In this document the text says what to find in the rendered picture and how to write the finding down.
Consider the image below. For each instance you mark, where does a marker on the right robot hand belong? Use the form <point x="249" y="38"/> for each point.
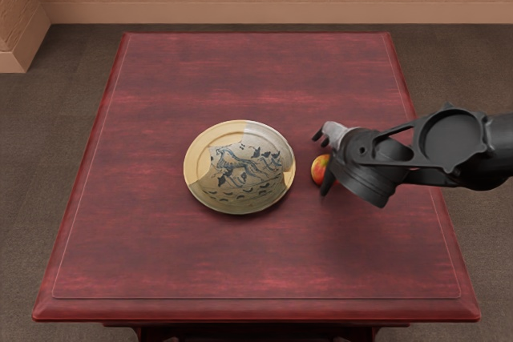
<point x="332" y="131"/>

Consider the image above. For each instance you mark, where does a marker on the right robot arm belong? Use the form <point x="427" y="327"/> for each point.
<point x="441" y="150"/>

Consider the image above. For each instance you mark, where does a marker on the beige patterned plate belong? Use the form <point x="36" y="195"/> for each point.
<point x="239" y="166"/>

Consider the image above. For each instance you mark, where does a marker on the red yellow apple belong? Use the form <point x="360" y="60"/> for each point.
<point x="319" y="169"/>

